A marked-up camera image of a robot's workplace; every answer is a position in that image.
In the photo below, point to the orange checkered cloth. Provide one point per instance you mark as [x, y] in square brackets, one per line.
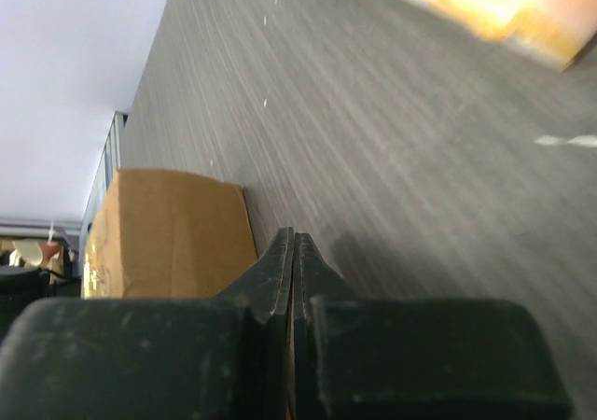
[553, 31]

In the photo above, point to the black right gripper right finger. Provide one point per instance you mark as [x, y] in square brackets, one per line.
[451, 358]

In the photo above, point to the brown cardboard express box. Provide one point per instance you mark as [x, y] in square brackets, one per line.
[164, 234]

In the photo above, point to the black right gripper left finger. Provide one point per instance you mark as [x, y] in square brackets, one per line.
[225, 357]

